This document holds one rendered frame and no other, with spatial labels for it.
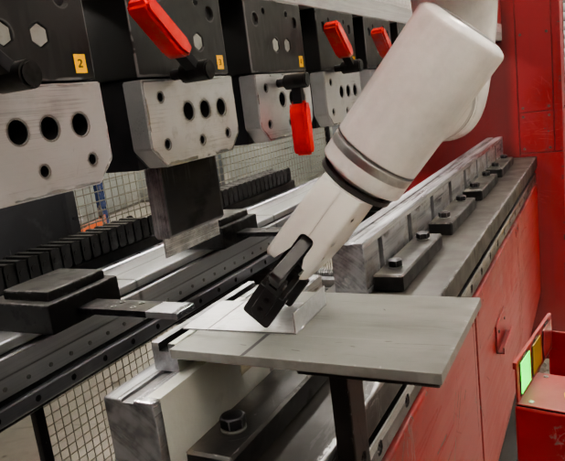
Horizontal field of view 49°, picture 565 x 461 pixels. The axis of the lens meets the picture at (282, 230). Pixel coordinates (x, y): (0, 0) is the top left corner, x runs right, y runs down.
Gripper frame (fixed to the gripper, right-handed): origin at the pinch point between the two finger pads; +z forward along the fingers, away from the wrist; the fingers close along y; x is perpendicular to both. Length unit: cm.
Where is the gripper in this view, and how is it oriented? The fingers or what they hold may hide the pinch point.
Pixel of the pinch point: (276, 295)
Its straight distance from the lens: 65.3
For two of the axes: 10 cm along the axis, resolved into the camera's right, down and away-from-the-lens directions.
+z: -5.0, 7.6, 4.2
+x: 7.7, 6.1, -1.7
